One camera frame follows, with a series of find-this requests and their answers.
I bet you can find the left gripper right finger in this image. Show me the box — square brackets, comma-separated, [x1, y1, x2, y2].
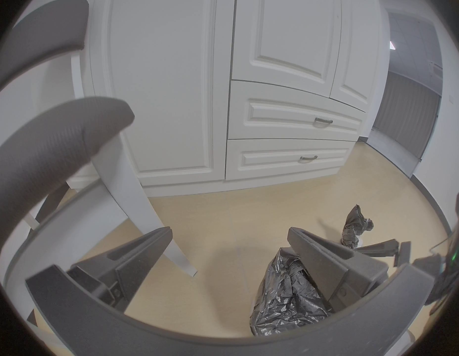
[287, 227, 389, 312]

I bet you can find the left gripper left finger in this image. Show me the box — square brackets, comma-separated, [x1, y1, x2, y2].
[66, 226, 173, 313]

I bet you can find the black plastic bag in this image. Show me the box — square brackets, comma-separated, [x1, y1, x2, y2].
[249, 246, 333, 337]

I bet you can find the crumpled black plastic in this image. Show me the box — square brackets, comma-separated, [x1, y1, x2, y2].
[341, 204, 375, 250]

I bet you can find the grey curtain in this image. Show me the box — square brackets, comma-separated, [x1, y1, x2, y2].
[372, 71, 440, 158]

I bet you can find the white chair with grey cushions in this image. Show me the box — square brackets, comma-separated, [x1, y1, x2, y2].
[0, 0, 198, 327]

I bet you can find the white wardrobe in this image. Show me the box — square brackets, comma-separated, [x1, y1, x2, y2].
[79, 0, 391, 198]

